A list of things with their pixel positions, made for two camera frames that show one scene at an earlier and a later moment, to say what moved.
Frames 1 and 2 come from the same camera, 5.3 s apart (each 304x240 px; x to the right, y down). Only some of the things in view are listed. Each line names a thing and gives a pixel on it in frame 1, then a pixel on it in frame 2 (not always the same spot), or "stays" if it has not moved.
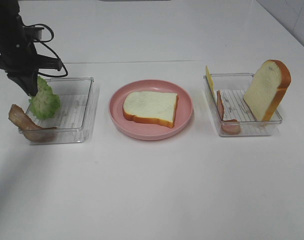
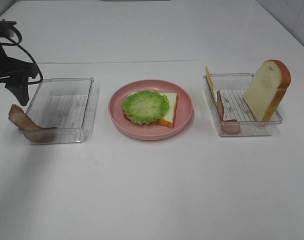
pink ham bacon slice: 229,126 stays
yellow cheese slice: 210,81 stays
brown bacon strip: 28,127 stays
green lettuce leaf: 45,104 to 144,107
